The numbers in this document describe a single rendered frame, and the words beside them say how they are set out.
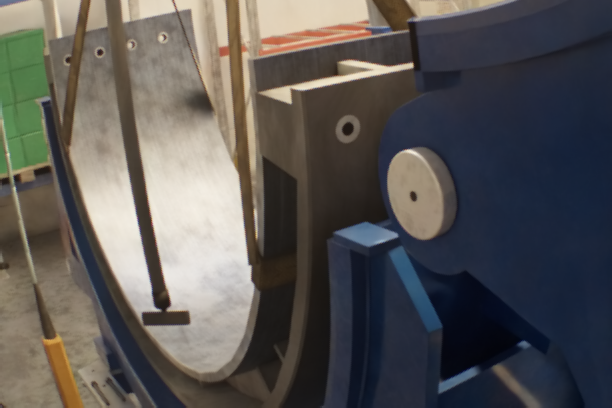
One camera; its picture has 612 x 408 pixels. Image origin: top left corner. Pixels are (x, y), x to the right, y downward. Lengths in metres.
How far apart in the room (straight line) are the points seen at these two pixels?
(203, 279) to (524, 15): 2.32
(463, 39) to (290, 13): 9.06
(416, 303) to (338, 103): 0.36
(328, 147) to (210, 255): 1.83
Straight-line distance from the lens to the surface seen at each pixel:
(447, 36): 1.07
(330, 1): 10.37
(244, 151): 1.73
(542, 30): 0.94
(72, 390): 2.80
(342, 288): 1.46
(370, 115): 1.46
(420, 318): 1.35
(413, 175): 1.21
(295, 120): 1.42
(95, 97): 3.49
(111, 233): 3.26
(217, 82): 9.30
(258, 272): 1.72
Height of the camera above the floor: 2.59
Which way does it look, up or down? 15 degrees down
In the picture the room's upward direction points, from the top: 7 degrees counter-clockwise
